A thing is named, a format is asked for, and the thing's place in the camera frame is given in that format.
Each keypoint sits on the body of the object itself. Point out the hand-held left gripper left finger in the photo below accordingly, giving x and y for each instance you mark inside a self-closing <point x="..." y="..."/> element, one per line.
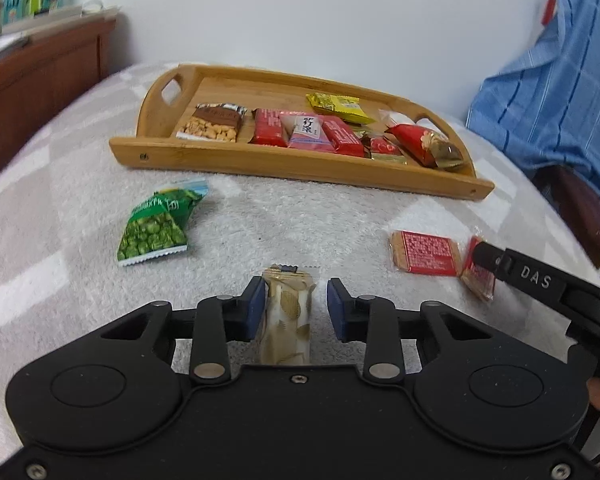
<point x="255" y="306"/>

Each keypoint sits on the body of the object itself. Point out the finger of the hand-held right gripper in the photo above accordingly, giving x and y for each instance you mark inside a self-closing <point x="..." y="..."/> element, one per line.
<point x="525" y="275"/>

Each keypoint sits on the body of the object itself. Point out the pink snack packet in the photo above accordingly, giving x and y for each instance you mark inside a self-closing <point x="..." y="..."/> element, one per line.
<point x="307" y="132"/>

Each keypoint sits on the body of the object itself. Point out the white gold-leaf snack packet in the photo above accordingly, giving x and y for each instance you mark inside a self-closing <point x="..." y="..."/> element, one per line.
<point x="286" y="320"/>

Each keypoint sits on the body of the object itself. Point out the blue plaid cloth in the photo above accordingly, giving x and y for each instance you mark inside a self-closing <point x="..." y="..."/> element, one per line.
<point x="545" y="100"/>

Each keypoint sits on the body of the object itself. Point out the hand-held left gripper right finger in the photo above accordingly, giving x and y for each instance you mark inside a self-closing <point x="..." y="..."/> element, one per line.
<point x="336" y="310"/>

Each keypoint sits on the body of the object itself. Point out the red square cracker packet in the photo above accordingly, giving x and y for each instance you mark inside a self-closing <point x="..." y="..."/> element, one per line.
<point x="480" y="282"/>
<point x="425" y="252"/>

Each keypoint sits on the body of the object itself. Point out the brown peanut snack packet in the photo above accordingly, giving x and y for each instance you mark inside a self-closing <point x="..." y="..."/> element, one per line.
<point x="210" y="125"/>

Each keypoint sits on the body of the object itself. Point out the red glossy snack packet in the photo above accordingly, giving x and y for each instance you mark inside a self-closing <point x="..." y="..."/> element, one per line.
<point x="412" y="140"/>

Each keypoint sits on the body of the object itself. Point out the wooden tray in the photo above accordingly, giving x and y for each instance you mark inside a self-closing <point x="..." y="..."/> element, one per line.
<point x="280" y="165"/>

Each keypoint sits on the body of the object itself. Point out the green pea snack packet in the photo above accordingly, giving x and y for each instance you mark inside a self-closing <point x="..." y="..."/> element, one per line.
<point x="152" y="227"/>

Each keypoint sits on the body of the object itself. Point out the brown wooden nightstand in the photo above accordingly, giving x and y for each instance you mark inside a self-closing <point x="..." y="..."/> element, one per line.
<point x="40" y="75"/>

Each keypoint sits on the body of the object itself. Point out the yellow snack packet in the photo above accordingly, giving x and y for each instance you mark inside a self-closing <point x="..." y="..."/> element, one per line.
<point x="337" y="105"/>

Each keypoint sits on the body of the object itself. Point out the stack of papers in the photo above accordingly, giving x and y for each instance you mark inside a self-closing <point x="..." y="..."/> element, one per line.
<point x="0" y="49"/>

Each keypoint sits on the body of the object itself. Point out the small red gold snack packet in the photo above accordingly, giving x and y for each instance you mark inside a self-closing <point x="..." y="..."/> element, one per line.
<point x="385" y="147"/>

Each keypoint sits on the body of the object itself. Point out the dark wooden furniture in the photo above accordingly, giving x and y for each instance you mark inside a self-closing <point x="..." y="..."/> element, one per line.
<point x="575" y="200"/>

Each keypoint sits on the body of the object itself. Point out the red wafer packet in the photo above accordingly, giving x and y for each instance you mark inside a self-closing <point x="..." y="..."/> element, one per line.
<point x="345" y="137"/>
<point x="267" y="127"/>

